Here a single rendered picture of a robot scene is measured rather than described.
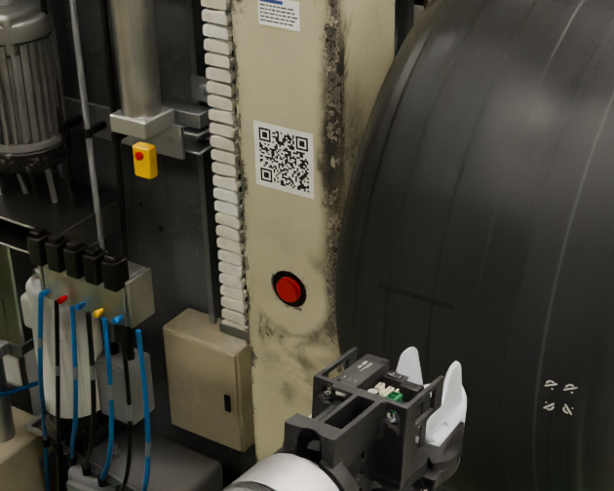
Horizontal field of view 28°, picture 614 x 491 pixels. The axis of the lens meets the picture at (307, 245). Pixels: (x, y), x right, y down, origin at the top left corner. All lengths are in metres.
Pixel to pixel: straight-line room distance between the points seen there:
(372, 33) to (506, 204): 0.36
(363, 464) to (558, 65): 0.38
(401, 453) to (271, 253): 0.60
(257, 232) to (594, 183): 0.51
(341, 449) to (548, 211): 0.30
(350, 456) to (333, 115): 0.55
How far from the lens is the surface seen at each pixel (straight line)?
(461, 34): 1.05
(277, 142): 1.29
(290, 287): 1.36
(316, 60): 1.23
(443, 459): 0.85
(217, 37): 1.31
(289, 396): 1.45
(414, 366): 0.90
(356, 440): 0.77
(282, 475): 0.73
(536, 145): 0.98
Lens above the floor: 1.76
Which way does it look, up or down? 29 degrees down
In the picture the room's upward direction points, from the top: 2 degrees counter-clockwise
